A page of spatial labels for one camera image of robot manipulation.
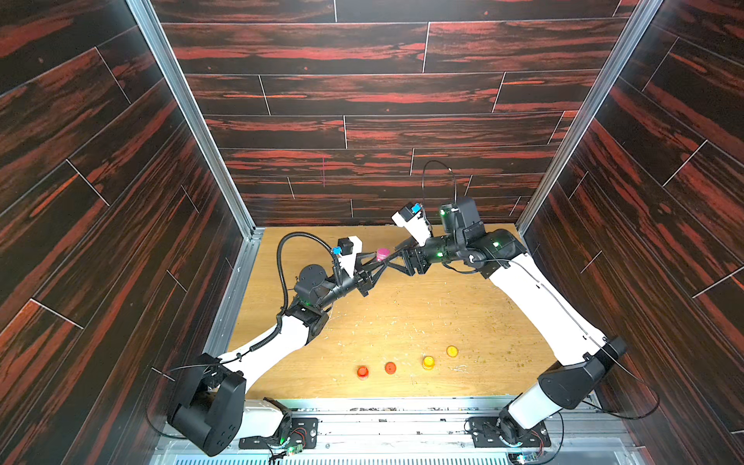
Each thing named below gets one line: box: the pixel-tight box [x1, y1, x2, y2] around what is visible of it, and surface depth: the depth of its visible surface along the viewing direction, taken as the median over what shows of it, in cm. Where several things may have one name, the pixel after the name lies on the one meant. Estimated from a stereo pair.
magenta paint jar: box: [375, 248, 391, 261], surface depth 69 cm
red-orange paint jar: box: [356, 366, 370, 381], surface depth 85 cm
